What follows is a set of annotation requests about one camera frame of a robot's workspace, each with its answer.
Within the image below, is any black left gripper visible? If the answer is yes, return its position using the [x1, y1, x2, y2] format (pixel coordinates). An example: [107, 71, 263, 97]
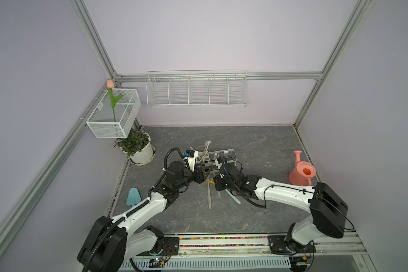
[175, 163, 212, 190]

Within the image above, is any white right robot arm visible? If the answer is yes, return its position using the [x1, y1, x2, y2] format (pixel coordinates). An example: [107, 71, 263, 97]
[214, 160, 348, 256]

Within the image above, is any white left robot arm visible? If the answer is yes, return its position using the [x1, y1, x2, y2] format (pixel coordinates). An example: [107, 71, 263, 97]
[78, 161, 212, 272]

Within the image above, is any beige toothbrush holder tray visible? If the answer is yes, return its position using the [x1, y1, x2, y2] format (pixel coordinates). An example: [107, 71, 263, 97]
[197, 148, 239, 171]

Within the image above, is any grey toothbrush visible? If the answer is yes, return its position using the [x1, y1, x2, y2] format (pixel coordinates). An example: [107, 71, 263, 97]
[207, 183, 212, 209]

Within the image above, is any teal hand shovel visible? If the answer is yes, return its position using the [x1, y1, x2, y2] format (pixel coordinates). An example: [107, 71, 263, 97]
[126, 188, 141, 207]

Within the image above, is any potted green plant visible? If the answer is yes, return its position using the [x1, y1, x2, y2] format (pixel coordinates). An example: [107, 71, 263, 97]
[115, 130, 155, 166]

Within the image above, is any pink watering can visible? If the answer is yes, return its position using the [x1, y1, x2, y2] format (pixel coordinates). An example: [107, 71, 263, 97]
[289, 150, 316, 187]

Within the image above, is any artificial pink tulip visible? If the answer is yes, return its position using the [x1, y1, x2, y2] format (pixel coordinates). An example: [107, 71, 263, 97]
[107, 79, 123, 122]

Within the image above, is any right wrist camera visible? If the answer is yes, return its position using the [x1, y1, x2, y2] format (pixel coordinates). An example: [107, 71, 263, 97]
[215, 156, 226, 175]

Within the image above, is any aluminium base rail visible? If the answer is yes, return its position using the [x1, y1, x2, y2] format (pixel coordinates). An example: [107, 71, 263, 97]
[110, 233, 376, 272]

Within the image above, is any white wire basket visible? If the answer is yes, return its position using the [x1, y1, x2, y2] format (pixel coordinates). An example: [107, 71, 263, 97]
[86, 88, 141, 139]

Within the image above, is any long white wire shelf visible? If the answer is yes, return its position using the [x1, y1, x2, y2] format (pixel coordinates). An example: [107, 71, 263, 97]
[146, 70, 249, 107]

